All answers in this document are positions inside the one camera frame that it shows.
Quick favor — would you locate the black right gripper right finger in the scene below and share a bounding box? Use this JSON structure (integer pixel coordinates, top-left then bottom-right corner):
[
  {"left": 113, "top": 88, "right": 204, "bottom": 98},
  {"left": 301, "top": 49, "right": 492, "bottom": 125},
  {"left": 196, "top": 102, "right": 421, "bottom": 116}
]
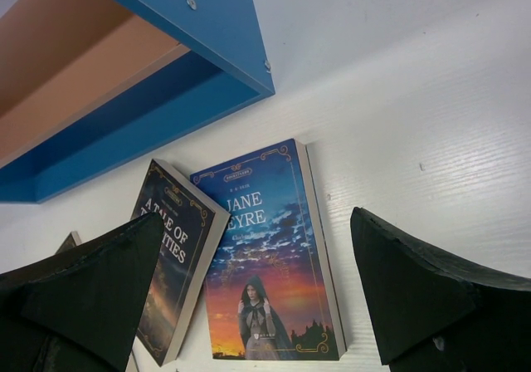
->
[{"left": 350, "top": 208, "right": 530, "bottom": 371}]

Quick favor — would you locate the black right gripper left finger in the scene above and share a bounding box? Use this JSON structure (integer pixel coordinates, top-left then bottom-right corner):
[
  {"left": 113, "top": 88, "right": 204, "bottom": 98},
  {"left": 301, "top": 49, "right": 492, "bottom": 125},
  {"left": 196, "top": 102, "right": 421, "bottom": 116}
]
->
[{"left": 1, "top": 213, "right": 163, "bottom": 371}]

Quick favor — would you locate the A Tale of Two Cities book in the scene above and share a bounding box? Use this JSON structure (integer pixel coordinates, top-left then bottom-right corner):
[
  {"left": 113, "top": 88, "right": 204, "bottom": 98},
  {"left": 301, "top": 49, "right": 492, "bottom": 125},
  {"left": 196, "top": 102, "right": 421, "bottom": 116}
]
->
[{"left": 131, "top": 159, "right": 230, "bottom": 367}]

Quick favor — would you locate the Jane Eyre book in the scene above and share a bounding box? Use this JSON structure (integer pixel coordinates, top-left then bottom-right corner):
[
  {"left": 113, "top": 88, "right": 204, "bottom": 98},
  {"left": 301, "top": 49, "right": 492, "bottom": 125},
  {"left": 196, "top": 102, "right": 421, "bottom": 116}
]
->
[{"left": 191, "top": 139, "right": 346, "bottom": 361}]

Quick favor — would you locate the Nineteen Eighty-Four book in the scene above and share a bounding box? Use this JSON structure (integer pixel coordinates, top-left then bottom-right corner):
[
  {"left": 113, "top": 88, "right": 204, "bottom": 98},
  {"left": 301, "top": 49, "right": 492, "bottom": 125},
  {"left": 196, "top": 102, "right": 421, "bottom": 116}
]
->
[{"left": 56, "top": 231, "right": 82, "bottom": 254}]

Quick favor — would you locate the blue yellow wooden bookshelf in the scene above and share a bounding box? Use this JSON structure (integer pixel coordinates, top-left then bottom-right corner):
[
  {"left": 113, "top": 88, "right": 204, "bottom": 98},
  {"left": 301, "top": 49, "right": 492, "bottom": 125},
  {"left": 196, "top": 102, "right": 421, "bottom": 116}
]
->
[{"left": 1, "top": 0, "right": 275, "bottom": 203}]

